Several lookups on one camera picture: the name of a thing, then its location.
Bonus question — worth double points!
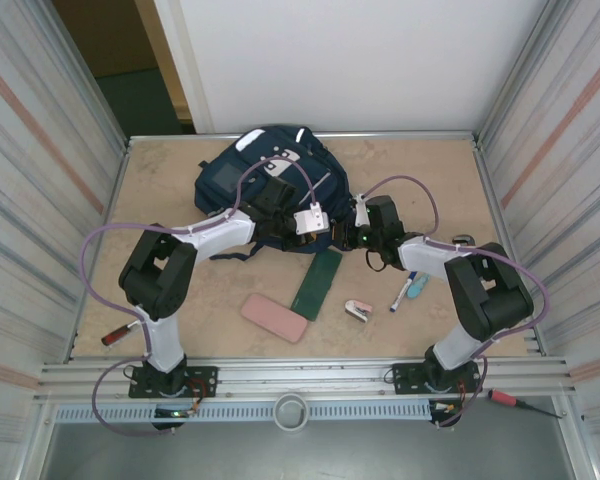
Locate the green pencil case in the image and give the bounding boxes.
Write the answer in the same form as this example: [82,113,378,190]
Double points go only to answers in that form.
[290,249,344,322]

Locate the navy blue backpack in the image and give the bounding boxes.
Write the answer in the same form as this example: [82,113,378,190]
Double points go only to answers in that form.
[194,125,351,261]

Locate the pink pencil case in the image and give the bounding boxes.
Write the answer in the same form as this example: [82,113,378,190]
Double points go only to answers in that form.
[240,293,310,346]

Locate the pink white stapler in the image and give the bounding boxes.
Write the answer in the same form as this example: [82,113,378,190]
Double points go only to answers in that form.
[343,298,372,324]

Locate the blue white marker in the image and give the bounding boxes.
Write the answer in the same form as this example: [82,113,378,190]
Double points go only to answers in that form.
[389,268,419,314]

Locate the teal correction tape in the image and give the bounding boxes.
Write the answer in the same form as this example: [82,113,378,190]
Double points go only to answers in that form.
[408,272,431,300]

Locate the grey round pipe fitting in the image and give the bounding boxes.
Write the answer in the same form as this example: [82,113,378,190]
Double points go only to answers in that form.
[273,393,310,430]

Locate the grey metal shelf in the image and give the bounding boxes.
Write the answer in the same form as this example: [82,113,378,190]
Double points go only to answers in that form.
[39,419,581,480]

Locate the aluminium table end rail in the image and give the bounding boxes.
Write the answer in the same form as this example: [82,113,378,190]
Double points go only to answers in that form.
[128,130,481,145]

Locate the aluminium table side rail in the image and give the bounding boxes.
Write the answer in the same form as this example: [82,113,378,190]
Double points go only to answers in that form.
[68,139,132,362]
[472,139,549,357]

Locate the aluminium mounting rail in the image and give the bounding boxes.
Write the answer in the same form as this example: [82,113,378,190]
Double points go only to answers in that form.
[38,353,580,402]

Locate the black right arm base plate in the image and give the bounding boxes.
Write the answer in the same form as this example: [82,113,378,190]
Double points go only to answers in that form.
[390,362,482,396]

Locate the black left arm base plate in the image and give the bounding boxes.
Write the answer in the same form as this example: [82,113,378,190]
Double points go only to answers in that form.
[128,365,219,400]

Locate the slotted grey cable duct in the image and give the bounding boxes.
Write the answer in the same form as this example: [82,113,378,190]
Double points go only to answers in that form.
[53,402,434,422]

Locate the white door frame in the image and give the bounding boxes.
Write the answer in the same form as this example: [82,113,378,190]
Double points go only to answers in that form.
[152,0,216,135]

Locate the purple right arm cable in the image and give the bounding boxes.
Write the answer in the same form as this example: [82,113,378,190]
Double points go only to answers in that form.
[360,174,551,429]

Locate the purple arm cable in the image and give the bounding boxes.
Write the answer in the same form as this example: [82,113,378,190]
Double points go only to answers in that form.
[81,158,317,437]
[360,174,551,429]

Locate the red-handled ratchet wrench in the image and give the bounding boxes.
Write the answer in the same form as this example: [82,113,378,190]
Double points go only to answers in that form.
[102,322,144,347]

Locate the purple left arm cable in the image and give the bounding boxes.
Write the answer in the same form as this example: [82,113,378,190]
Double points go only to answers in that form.
[81,158,317,437]

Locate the red-handled screwdriver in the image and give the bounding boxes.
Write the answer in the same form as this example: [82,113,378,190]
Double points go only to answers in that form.
[487,388,565,420]

